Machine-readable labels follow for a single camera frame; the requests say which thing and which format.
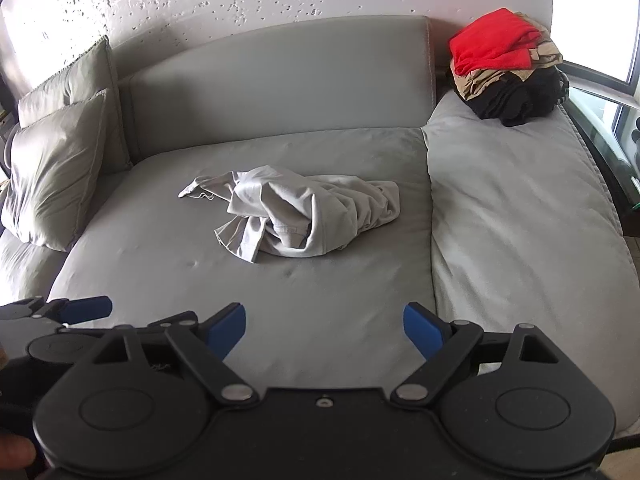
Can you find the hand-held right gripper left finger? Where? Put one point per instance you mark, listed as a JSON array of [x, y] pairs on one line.
[[227, 330]]

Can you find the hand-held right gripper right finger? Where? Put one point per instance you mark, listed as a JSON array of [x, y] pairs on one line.
[[422, 330]]

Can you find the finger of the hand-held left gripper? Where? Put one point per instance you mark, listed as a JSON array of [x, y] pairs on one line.
[[175, 321], [87, 308]]

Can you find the light grey shirt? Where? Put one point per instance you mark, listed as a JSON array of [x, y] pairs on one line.
[[300, 215]]

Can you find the person's left hand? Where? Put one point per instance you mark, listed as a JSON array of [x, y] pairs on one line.
[[15, 450]]

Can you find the grey throw pillow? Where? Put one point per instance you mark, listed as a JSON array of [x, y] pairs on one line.
[[80, 72], [55, 175]]

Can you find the light grey seat cushion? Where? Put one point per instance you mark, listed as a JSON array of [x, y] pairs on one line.
[[515, 220]]

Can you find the grey sofa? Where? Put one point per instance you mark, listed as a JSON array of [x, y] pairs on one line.
[[280, 90]]

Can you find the black garment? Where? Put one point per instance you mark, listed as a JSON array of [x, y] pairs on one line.
[[520, 95]]

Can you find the glass side table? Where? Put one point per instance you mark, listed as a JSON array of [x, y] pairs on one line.
[[607, 155]]

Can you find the red garment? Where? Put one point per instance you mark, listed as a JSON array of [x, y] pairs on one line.
[[487, 45]]

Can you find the tan garment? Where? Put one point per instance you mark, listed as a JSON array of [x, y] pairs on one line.
[[542, 52]]

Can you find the window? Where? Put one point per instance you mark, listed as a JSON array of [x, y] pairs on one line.
[[595, 15]]

